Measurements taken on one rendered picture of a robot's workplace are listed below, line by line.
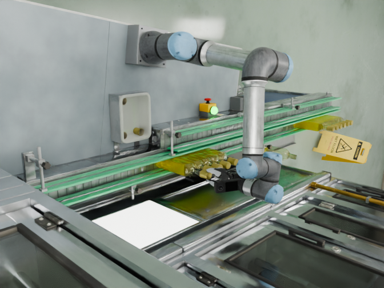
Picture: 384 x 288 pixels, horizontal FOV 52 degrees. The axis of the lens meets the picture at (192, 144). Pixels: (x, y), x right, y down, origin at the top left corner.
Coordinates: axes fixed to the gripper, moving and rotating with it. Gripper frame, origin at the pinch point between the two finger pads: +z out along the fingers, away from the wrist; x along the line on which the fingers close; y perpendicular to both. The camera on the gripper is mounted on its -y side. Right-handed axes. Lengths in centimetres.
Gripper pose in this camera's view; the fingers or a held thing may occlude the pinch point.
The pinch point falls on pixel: (207, 175)
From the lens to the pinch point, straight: 175.7
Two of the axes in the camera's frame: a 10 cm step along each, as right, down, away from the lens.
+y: 7.0, -1.9, 6.9
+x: 0.0, -9.7, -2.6
